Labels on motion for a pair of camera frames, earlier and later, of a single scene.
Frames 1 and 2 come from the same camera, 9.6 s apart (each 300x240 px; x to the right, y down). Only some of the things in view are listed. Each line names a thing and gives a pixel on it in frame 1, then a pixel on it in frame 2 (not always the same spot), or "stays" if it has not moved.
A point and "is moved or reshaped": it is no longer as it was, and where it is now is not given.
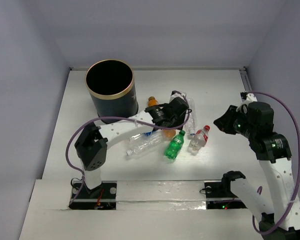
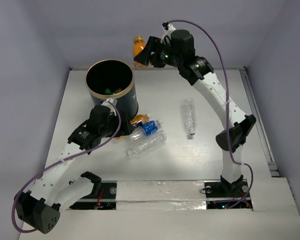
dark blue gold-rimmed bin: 110,83 stays
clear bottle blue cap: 192,117 stays
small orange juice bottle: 152,101 -> 138,46
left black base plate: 103,196 stays
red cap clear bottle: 199,141 -> 119,89
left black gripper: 176,110 -> 120,122
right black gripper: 224,121 -> 153,44
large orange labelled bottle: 169,133 is moved or reshaped
